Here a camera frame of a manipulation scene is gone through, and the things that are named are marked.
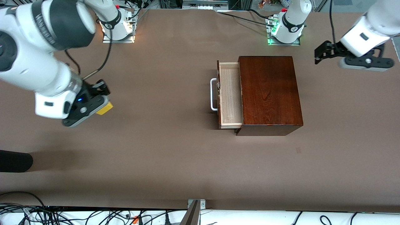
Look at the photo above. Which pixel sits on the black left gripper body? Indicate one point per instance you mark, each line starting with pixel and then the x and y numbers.
pixel 334 50

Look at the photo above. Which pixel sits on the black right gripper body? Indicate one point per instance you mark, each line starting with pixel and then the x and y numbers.
pixel 88 91

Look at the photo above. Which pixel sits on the yellow cube block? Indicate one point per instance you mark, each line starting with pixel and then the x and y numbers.
pixel 107 108

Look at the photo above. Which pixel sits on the light wood drawer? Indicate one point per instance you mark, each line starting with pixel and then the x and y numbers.
pixel 231 106

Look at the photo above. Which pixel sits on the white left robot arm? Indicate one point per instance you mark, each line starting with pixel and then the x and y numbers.
pixel 362 37

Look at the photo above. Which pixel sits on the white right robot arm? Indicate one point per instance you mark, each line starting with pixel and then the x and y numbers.
pixel 31 31

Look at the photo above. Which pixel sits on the dark brown wooden cabinet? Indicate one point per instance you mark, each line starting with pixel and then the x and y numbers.
pixel 268 90

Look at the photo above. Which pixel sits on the copper coloured item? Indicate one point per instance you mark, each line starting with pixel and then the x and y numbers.
pixel 262 3

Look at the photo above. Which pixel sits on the black ribbed cylinder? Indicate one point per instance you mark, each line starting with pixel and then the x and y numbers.
pixel 15 161

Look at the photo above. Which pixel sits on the white power strip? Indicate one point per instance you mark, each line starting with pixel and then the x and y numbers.
pixel 203 6

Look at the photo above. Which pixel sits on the dark metal beam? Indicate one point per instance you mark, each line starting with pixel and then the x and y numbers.
pixel 192 217

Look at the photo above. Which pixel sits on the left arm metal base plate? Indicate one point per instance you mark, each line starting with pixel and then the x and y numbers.
pixel 284 44

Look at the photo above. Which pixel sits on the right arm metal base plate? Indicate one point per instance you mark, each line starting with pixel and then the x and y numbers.
pixel 118 41

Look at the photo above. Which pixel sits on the silver metal bracket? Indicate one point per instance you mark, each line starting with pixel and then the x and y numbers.
pixel 202 204

